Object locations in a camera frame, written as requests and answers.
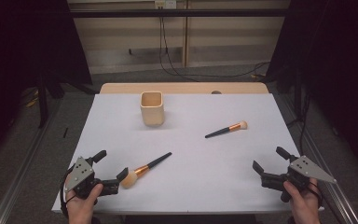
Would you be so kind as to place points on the white table sheet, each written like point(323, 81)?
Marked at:
point(199, 174)

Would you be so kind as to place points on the white wall socket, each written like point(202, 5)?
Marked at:
point(165, 4)

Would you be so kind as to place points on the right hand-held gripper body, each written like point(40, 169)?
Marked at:
point(298, 175)

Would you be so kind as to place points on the beige wall post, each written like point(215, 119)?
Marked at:
point(185, 37)

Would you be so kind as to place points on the beige square cup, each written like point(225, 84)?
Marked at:
point(151, 110)

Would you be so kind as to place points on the small makeup brush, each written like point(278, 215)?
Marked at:
point(228, 129)

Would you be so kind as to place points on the black horizontal bar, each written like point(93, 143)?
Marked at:
point(180, 13)

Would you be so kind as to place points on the small black floor item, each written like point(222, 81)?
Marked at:
point(65, 132)

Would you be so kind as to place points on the aluminium floor rail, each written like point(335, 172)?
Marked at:
point(326, 174)
point(24, 161)

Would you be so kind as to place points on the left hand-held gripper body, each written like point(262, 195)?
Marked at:
point(81, 174)

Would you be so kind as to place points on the person's left hand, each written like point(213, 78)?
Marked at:
point(82, 208)

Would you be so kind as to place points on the dark curtain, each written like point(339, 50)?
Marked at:
point(338, 62)
point(18, 46)

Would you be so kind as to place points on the person's right hand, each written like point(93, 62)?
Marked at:
point(303, 205)

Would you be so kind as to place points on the wooden table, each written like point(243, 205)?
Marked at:
point(183, 88)

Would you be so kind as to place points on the large makeup brush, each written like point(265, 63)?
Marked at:
point(143, 170)

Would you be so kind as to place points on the black metal stand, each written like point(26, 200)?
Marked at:
point(43, 105)
point(300, 105)

